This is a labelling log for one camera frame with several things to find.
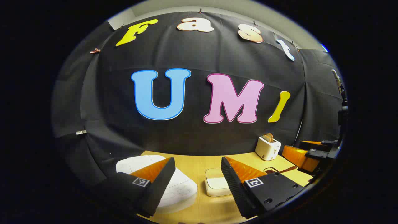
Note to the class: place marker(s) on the white rice heap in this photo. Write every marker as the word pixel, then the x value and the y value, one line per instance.
pixel 217 188

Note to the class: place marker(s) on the black backdrop cloth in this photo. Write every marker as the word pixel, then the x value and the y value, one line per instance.
pixel 192 137

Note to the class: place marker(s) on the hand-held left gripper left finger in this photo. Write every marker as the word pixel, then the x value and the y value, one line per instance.
pixel 161 183

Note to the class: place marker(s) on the white rice cooker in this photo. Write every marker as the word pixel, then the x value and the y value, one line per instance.
pixel 183 186

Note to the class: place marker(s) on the white cloth clip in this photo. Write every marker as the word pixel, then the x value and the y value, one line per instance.
pixel 81 132

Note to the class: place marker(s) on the brown toast slice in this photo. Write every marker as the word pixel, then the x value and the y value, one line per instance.
pixel 268 137

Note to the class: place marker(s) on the brown wooden spoon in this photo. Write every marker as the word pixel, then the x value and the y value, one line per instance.
pixel 287 170

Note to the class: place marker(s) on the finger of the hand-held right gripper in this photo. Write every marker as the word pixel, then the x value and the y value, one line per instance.
pixel 300 157
pixel 320 153

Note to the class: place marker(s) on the copper cloth clip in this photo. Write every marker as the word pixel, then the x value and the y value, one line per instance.
pixel 95 51

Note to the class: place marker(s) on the white toaster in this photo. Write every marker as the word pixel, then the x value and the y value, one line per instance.
pixel 267 151

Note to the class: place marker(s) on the clear plastic rice box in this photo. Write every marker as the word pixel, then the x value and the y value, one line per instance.
pixel 214 174

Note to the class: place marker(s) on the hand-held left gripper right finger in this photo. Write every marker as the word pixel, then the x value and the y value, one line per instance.
pixel 233 186

